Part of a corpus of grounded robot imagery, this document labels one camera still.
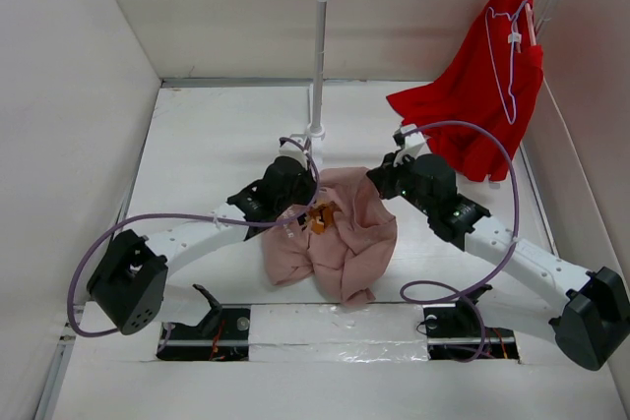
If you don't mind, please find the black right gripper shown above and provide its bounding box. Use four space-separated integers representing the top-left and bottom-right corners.
368 149 435 216

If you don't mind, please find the pink printed t shirt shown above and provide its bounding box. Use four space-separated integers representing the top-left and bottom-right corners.
262 167 398 307

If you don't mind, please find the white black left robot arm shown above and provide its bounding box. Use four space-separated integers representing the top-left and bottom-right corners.
87 155 318 338

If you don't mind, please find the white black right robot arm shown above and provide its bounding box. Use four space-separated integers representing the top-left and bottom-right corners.
367 152 629 371

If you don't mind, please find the red t shirt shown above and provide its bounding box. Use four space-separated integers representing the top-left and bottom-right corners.
387 0 543 182

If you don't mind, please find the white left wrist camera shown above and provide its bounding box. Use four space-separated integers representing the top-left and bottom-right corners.
279 134 309 167

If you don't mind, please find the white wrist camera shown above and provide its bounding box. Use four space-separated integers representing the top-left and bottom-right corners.
279 134 309 167
393 124 426 167

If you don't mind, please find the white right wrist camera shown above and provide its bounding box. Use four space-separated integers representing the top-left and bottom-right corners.
393 124 426 167

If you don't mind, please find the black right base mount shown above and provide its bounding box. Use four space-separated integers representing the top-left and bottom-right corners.
415 300 519 362

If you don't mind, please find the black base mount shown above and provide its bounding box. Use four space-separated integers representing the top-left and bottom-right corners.
415 300 519 362
157 284 251 362

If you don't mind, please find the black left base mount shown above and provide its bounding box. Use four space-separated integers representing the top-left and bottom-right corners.
157 284 251 362

